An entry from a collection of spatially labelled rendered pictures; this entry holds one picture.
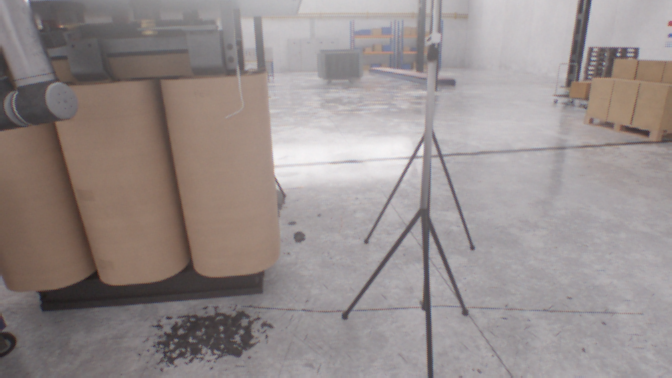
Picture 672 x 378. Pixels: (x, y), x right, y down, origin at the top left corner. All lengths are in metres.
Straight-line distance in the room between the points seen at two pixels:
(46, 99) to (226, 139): 0.59
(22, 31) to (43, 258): 1.03
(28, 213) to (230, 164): 0.86
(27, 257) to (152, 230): 0.55
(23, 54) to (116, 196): 0.66
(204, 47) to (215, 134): 0.33
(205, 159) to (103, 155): 0.39
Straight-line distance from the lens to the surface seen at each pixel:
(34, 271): 1.96
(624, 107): 6.43
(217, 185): 1.47
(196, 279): 1.89
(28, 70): 1.20
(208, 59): 1.41
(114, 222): 1.67
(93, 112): 1.54
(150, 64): 1.58
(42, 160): 1.77
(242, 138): 1.41
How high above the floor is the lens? 1.15
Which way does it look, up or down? 19 degrees down
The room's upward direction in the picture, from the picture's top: 1 degrees counter-clockwise
